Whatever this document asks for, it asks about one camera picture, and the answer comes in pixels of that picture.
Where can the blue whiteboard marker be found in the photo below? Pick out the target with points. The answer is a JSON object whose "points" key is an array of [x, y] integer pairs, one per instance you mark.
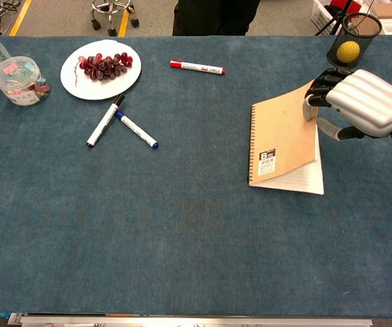
{"points": [[136, 129]]}

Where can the clear jar of binder clips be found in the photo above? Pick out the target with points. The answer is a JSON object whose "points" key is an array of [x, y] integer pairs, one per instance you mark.
{"points": [[19, 81]]}

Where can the chrome stool base with castors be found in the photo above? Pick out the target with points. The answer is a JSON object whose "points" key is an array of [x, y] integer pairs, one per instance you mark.
{"points": [[114, 12]]}

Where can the blue felt table mat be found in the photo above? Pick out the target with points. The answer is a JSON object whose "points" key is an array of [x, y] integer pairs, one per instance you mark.
{"points": [[148, 221]]}

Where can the red grape bunch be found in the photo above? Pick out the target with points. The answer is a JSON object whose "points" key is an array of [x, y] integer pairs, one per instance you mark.
{"points": [[104, 66]]}

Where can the red whiteboard marker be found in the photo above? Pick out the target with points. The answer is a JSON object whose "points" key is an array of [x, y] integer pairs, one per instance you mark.
{"points": [[197, 66]]}

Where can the black mesh pen holder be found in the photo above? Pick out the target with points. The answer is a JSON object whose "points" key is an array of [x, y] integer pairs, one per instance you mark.
{"points": [[354, 32]]}

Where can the white plastic crate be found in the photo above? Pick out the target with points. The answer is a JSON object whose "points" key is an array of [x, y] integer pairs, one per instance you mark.
{"points": [[323, 15]]}

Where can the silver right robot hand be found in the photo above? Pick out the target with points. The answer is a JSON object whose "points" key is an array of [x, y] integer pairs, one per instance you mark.
{"points": [[366, 100]]}

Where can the yellow spiral notebook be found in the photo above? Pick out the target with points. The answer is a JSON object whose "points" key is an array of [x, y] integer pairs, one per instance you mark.
{"points": [[284, 143]]}

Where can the black whiteboard marker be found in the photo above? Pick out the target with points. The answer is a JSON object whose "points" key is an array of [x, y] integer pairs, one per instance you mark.
{"points": [[105, 122]]}

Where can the person in black trousers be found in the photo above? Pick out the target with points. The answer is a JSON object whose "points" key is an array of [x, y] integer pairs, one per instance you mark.
{"points": [[214, 17]]}

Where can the aluminium table edge rail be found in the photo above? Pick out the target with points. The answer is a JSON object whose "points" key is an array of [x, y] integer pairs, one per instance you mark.
{"points": [[196, 321]]}

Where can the black tripod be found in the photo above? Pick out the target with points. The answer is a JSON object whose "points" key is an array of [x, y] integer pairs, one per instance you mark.
{"points": [[333, 18]]}

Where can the white round plate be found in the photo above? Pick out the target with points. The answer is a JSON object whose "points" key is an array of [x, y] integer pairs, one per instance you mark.
{"points": [[100, 88]]}

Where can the yellow ball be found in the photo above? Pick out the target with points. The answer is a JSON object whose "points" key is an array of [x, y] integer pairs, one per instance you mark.
{"points": [[348, 51]]}

